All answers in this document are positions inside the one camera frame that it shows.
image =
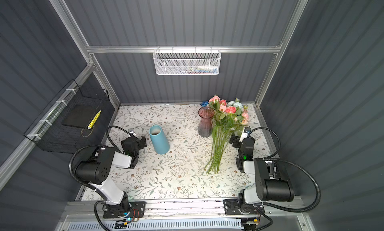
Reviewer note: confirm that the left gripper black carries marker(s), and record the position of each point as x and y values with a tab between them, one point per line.
141	142

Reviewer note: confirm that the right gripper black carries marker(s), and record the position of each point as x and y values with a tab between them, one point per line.
236	142

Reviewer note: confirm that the teal ceramic vase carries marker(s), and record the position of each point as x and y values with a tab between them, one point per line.
159	140

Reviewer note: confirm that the pink glass vase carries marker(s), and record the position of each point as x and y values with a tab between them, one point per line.
205	128

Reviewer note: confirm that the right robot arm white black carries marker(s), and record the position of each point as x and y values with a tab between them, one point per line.
270	180

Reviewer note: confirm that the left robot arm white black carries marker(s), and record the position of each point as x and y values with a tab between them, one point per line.
94	173

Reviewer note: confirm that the bunch of artificial flowers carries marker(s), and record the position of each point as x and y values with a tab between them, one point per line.
229	118

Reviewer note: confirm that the yellow pen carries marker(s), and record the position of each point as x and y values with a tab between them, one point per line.
94	120

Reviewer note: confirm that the floral table mat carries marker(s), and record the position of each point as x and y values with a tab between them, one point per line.
180	173

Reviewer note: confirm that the black pad in basket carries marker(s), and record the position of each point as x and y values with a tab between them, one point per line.
79	117

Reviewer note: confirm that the items in white basket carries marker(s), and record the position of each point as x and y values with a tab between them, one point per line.
202	69

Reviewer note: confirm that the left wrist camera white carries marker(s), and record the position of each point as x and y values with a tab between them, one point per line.
131	132

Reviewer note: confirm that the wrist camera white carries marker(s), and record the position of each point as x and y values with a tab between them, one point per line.
131	132
245	133

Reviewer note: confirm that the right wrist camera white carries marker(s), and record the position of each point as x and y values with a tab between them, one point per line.
245	133

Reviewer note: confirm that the black wire basket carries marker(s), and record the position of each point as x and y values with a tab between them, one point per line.
48	133

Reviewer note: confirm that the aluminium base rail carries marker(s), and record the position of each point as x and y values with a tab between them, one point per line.
206	208

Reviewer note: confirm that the white wire mesh basket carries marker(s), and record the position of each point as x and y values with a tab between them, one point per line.
168	62

